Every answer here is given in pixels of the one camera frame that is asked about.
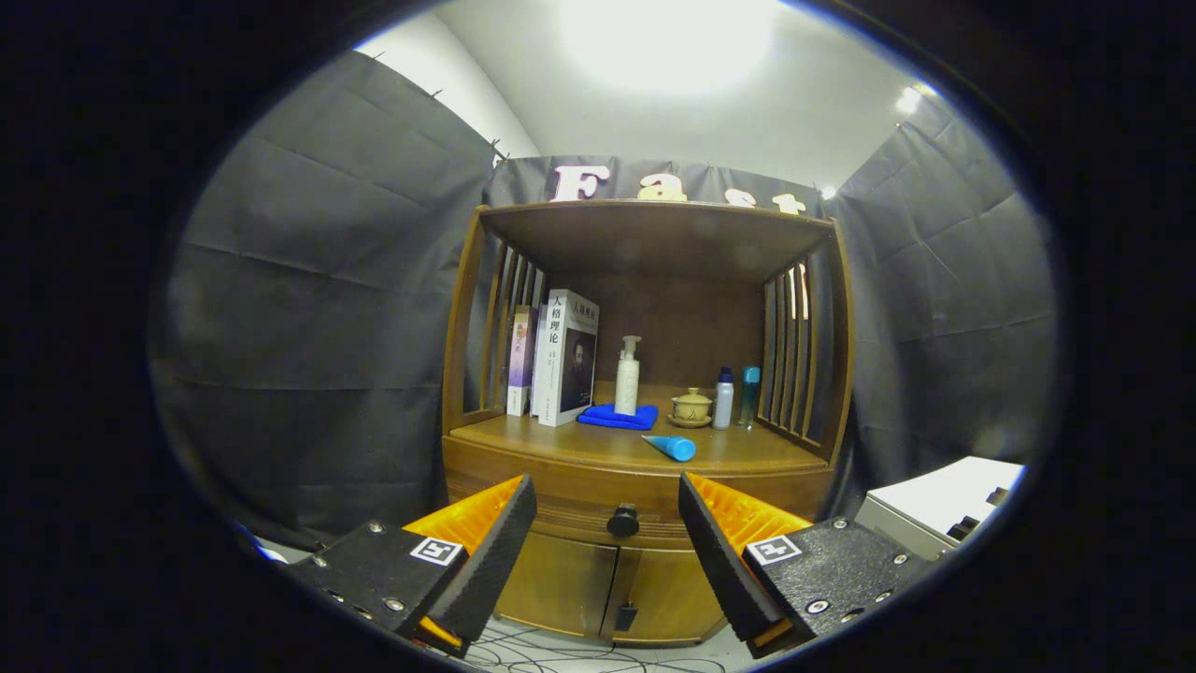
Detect folded blue cloth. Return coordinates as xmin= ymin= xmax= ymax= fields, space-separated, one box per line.
xmin=577 ymin=403 xmax=659 ymax=432

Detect wooden countertop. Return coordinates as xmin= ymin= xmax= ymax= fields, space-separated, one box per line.
xmin=448 ymin=381 xmax=831 ymax=476

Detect white pump bottle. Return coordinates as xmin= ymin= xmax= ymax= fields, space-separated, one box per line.
xmin=614 ymin=336 xmax=642 ymax=416

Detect black backdrop cloth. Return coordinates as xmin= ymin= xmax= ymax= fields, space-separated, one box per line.
xmin=149 ymin=51 xmax=1061 ymax=552

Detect thin purple book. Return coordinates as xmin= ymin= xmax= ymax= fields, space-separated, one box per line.
xmin=505 ymin=305 xmax=539 ymax=418

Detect large ceiling light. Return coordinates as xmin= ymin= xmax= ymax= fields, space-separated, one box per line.
xmin=561 ymin=0 xmax=776 ymax=94

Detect thick white portrait book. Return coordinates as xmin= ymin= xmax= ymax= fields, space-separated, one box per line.
xmin=531 ymin=289 xmax=601 ymax=428

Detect blue and white tube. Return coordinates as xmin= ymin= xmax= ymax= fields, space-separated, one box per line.
xmin=641 ymin=434 xmax=697 ymax=463

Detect beige lidded tea cup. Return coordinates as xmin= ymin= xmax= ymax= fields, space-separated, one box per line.
xmin=667 ymin=387 xmax=714 ymax=429

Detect black floor cables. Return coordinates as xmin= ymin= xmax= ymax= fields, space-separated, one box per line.
xmin=463 ymin=622 xmax=739 ymax=673

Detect white box appliance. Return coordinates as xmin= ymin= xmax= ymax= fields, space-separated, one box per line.
xmin=855 ymin=455 xmax=1026 ymax=560

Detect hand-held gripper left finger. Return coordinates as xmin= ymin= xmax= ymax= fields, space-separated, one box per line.
xmin=285 ymin=473 xmax=539 ymax=657

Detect brown wooden cabinet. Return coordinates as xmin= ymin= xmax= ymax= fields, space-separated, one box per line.
xmin=441 ymin=198 xmax=854 ymax=648

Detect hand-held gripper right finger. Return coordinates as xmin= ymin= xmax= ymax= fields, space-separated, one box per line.
xmin=678 ymin=471 xmax=940 ymax=660

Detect brown wooden drawer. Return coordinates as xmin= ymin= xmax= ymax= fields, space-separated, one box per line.
xmin=447 ymin=458 xmax=835 ymax=551

